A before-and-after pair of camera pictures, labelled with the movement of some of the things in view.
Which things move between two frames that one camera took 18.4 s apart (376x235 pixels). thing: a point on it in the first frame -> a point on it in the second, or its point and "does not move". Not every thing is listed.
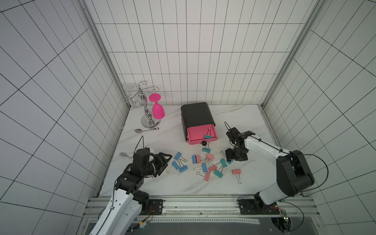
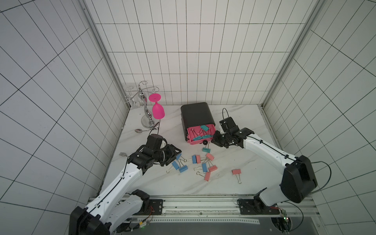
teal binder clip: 206,150 does not move
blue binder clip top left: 177,155 does not move
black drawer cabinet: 196,115 does not move
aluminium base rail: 223,209 does not move
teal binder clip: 224,165 -> 204,128
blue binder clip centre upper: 194,159 does not move
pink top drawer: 196,135 does not move
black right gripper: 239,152 -> 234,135
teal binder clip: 229,162 -> 198,137
